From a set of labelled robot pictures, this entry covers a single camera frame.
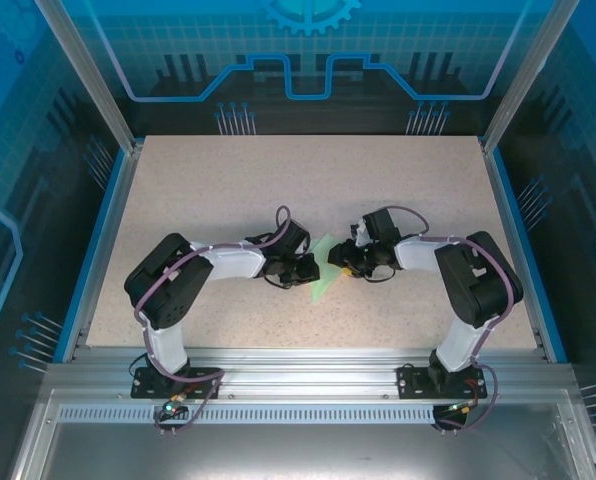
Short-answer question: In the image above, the light green paper sheet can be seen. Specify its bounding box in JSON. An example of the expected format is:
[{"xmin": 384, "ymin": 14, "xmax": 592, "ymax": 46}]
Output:
[{"xmin": 310, "ymin": 234, "xmax": 344, "ymax": 304}]

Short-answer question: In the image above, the silver sheet metal shelf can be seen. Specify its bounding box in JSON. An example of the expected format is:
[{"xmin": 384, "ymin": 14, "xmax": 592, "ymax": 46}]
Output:
[{"xmin": 10, "ymin": 389, "xmax": 596, "ymax": 480}]

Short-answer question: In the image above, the aluminium mounting beam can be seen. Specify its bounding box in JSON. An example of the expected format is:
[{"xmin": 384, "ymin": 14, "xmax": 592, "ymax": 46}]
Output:
[{"xmin": 45, "ymin": 347, "xmax": 577, "ymax": 404}]

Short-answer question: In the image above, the connector with green light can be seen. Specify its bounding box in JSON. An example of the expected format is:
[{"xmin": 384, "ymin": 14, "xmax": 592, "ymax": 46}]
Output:
[
  {"xmin": 440, "ymin": 399, "xmax": 482, "ymax": 417},
  {"xmin": 160, "ymin": 396, "xmax": 188, "ymax": 419}
]

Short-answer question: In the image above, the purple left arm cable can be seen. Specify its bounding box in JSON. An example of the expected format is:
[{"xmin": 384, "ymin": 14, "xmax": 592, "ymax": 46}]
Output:
[{"xmin": 133, "ymin": 204, "xmax": 294, "ymax": 436}]

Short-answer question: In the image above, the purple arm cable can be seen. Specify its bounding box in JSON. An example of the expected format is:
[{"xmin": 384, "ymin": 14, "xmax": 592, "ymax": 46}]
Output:
[
  {"xmin": 380, "ymin": 204, "xmax": 515, "ymax": 435},
  {"xmin": 133, "ymin": 204, "xmax": 294, "ymax": 436}
]

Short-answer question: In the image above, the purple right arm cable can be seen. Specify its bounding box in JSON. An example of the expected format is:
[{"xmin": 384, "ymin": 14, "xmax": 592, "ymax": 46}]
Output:
[{"xmin": 380, "ymin": 204, "xmax": 515, "ymax": 435}]

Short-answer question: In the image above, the aluminium side rail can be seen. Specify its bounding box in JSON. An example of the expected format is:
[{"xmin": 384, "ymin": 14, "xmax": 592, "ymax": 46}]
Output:
[
  {"xmin": 60, "ymin": 142, "xmax": 147, "ymax": 364},
  {"xmin": 477, "ymin": 137, "xmax": 569, "ymax": 364}
]

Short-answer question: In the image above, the slotted grey cable duct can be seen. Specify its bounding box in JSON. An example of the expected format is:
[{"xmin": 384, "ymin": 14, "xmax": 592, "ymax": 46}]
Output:
[{"xmin": 57, "ymin": 405, "xmax": 437, "ymax": 426}]

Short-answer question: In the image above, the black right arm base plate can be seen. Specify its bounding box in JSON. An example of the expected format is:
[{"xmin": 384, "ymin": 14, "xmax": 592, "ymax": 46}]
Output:
[{"xmin": 396, "ymin": 365, "xmax": 485, "ymax": 400}]

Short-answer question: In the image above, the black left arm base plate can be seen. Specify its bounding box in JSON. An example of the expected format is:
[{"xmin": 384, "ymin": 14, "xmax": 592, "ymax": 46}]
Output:
[{"xmin": 130, "ymin": 367, "xmax": 224, "ymax": 401}]

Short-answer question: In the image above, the aluminium frame post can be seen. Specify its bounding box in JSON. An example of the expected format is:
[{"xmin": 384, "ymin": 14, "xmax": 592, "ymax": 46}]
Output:
[
  {"xmin": 479, "ymin": 0, "xmax": 583, "ymax": 155},
  {"xmin": 33, "ymin": 0, "xmax": 145, "ymax": 154}
]

